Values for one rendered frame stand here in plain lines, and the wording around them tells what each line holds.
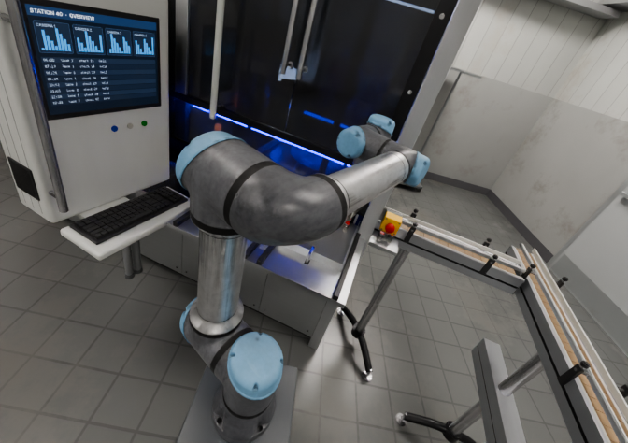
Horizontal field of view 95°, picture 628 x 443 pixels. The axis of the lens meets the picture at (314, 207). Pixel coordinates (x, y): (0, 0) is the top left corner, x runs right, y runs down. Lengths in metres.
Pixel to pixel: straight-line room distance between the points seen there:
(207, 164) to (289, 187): 0.12
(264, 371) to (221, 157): 0.44
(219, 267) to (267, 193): 0.22
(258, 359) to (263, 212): 0.39
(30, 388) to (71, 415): 0.23
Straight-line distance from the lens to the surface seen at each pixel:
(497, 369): 1.70
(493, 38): 4.80
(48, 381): 1.91
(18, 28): 1.05
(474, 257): 1.51
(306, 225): 0.38
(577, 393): 1.27
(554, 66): 5.24
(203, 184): 0.43
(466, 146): 5.04
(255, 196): 0.37
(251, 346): 0.69
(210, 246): 0.52
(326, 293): 1.01
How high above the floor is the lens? 1.61
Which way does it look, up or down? 32 degrees down
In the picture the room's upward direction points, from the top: 18 degrees clockwise
